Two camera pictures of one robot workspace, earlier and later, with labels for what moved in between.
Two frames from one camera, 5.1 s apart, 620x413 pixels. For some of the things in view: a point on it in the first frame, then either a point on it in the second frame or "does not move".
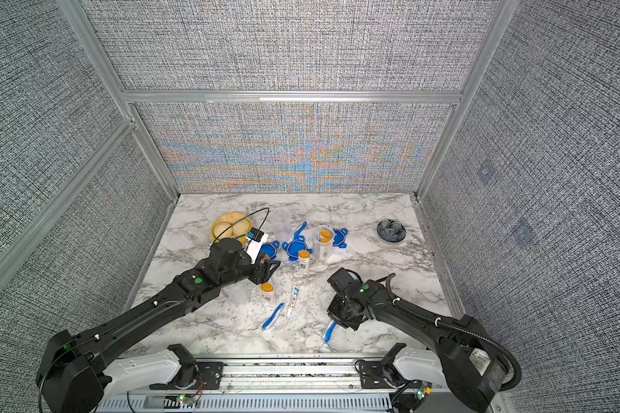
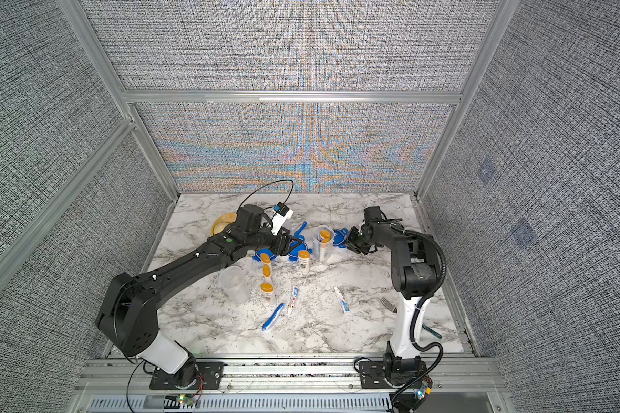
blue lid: x=339 y=237 does not move
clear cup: x=325 y=243 does not move
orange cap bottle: x=325 y=237 does not move
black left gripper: x=262 y=270 -> x=280 y=239
